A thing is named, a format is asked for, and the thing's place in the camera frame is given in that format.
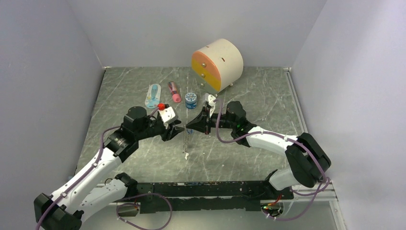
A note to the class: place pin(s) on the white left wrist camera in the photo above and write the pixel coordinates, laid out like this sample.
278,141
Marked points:
167,113

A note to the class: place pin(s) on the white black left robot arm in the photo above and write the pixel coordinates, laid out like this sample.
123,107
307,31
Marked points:
80,198

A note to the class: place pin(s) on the light blue oval case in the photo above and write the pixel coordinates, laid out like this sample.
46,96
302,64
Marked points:
153,96

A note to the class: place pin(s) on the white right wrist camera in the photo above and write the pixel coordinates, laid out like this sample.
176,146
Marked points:
209,100

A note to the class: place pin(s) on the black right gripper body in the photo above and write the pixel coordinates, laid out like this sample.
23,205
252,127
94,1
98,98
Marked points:
226,123

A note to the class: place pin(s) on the pink marker tube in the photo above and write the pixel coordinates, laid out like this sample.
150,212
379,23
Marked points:
174,92

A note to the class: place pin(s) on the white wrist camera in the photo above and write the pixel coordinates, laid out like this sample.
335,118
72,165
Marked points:
167,113
209,100

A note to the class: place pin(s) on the blue round tin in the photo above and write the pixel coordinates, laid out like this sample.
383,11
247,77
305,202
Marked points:
190,100

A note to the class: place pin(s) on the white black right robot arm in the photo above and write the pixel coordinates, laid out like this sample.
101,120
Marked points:
308,162

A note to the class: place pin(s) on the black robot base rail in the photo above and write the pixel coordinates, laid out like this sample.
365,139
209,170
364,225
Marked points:
195,196

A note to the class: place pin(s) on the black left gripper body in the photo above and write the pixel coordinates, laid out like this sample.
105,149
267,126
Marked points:
153,128

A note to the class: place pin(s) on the beige round drawer cabinet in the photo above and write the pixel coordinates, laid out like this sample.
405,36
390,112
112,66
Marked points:
217,65

